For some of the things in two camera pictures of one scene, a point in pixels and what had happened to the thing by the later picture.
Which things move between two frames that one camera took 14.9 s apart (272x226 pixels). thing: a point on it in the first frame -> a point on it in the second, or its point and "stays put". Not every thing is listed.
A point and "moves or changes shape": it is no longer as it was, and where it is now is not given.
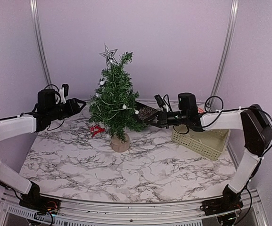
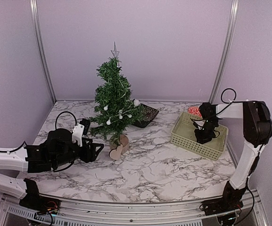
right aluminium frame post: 225,52 stays put
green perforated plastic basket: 210,143 stays put
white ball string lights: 116,110 -> 105,108
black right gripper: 162,121 -> 201,139
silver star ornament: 109,55 -> 115,52
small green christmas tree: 114,101 moves or changes shape
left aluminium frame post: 36,20 stays put
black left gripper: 74,108 -> 89,155
